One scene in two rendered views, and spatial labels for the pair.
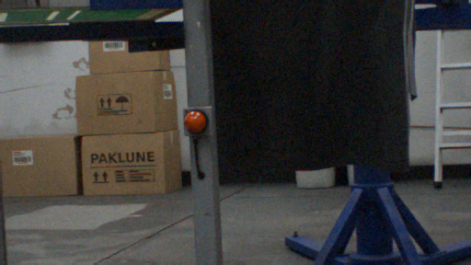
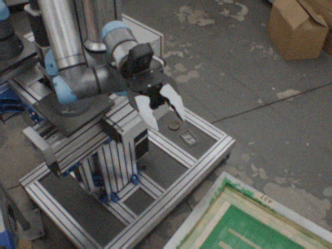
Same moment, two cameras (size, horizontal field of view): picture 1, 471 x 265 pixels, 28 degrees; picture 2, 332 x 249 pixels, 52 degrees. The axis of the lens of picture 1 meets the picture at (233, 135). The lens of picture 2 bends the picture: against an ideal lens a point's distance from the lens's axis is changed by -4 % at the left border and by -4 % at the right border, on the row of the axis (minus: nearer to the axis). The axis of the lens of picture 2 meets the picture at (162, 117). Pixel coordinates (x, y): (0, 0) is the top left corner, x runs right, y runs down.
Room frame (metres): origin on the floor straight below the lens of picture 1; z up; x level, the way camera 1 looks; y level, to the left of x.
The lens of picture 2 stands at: (2.99, 0.17, 2.16)
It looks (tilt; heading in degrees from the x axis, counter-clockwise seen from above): 47 degrees down; 143
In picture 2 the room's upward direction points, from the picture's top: straight up
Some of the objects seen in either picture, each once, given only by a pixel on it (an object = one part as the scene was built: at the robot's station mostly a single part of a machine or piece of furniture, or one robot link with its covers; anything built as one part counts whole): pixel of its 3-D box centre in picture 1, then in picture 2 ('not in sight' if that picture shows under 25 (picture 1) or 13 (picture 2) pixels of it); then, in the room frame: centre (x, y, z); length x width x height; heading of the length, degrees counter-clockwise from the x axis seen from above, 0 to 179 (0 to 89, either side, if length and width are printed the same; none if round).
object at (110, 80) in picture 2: not in sight; (117, 75); (2.34, 0.51, 1.55); 0.11 x 0.08 x 0.11; 76
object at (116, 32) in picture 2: not in sight; (120, 43); (2.35, 0.53, 1.65); 0.11 x 0.08 x 0.09; 166
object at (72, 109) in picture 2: not in sight; (70, 93); (2.06, 0.46, 1.31); 0.15 x 0.15 x 0.10
